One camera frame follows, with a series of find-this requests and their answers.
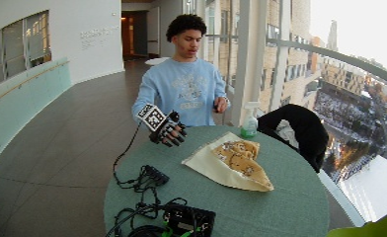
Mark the cream patterned cloth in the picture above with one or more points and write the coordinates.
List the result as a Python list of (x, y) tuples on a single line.
[(232, 163)]

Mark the black electronics box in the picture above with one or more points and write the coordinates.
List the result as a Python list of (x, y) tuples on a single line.
[(188, 220)]

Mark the white marker cube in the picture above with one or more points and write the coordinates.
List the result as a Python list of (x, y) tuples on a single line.
[(151, 117)]

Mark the grey curved railing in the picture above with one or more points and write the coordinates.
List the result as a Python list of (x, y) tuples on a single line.
[(338, 54)]

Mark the wooden handrail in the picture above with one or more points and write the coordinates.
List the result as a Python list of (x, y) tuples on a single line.
[(25, 84)]

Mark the white round table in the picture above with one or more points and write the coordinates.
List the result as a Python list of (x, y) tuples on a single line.
[(156, 61)]

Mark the green spray bottle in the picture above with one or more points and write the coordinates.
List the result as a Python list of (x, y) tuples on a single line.
[(248, 125)]

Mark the the person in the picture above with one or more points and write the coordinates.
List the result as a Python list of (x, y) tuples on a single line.
[(184, 89)]

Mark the yellow-green chair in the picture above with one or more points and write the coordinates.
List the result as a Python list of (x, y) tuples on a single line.
[(371, 227)]

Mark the black jacket on chair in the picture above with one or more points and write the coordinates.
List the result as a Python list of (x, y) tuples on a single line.
[(300, 131)]

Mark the small black device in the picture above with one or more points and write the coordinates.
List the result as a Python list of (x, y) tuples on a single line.
[(215, 107)]

